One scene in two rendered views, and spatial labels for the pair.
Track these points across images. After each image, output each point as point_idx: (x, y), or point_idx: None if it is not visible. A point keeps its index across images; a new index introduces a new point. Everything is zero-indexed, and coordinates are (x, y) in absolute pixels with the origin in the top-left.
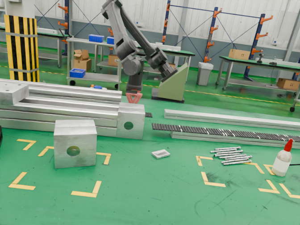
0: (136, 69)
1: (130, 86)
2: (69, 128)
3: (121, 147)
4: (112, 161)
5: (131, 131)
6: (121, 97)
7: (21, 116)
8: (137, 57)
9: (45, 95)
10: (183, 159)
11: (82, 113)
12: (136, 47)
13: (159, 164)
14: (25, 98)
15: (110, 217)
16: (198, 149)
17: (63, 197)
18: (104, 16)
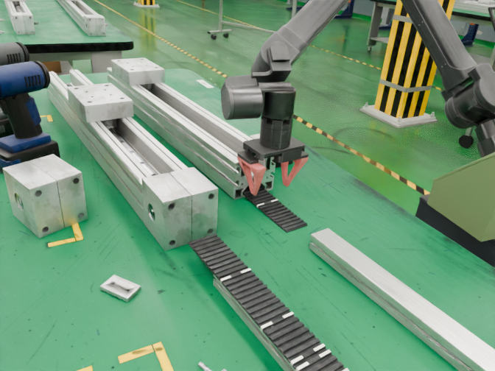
0: (229, 110)
1: (246, 144)
2: (32, 168)
3: (111, 241)
4: (60, 247)
5: (154, 224)
6: (273, 165)
7: (93, 141)
8: (272, 83)
9: (171, 123)
10: (127, 325)
11: (120, 162)
12: (286, 60)
13: (85, 297)
14: (121, 119)
15: None
16: (199, 339)
17: None
18: None
